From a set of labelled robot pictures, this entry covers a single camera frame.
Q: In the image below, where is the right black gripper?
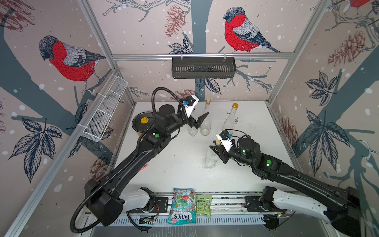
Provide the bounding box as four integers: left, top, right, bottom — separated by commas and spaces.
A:
210, 139, 255, 168

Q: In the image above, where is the square glass bottle with cork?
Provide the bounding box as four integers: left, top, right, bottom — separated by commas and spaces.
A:
188, 127, 198, 137

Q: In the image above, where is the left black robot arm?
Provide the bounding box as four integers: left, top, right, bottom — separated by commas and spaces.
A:
70, 87, 208, 234

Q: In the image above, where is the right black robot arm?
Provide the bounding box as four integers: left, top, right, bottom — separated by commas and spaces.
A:
210, 137, 363, 237

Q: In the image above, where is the tall glass bottle gold cap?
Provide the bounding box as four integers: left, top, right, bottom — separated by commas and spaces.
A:
222, 103, 238, 135

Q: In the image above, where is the green snack packet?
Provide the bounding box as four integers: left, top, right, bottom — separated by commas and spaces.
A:
195, 195, 212, 218

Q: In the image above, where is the yellow pot with glass lid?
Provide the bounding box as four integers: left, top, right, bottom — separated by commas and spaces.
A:
132, 111, 154, 136

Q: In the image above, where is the Fox's candy bag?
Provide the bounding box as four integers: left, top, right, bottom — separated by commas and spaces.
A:
168, 188, 196, 225

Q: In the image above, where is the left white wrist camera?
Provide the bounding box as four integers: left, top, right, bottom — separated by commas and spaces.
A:
182, 95, 199, 118

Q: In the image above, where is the aluminium front rail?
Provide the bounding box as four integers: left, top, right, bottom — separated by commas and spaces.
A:
85, 192, 329, 216

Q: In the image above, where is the black hanging wire shelf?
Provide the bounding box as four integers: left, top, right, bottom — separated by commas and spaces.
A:
171, 57, 236, 79

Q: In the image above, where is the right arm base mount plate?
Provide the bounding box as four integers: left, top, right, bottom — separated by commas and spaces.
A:
244, 186, 285, 213

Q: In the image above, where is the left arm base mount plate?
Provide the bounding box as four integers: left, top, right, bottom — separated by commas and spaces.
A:
130, 187, 169, 214

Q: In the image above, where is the white wire mesh basket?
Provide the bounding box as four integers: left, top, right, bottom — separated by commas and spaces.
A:
82, 75, 128, 142

